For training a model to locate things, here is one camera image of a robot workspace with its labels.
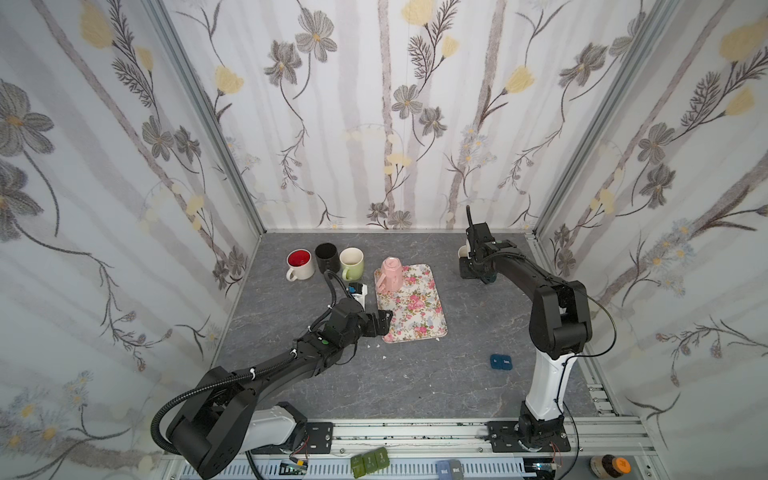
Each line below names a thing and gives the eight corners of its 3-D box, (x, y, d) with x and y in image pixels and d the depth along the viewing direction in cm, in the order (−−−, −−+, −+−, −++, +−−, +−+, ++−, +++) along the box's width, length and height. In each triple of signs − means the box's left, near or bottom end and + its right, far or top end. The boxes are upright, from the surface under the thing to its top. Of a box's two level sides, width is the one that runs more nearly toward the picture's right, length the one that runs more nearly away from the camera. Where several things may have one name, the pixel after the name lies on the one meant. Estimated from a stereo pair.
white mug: (288, 284, 106) (282, 270, 100) (294, 262, 112) (289, 248, 106) (312, 284, 106) (307, 270, 100) (316, 262, 113) (312, 248, 106)
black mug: (317, 278, 108) (312, 262, 101) (321, 258, 114) (317, 242, 107) (339, 279, 108) (336, 263, 101) (342, 258, 114) (339, 242, 107)
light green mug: (340, 287, 105) (337, 270, 98) (343, 264, 112) (340, 247, 104) (362, 287, 105) (361, 271, 98) (364, 265, 112) (362, 247, 104)
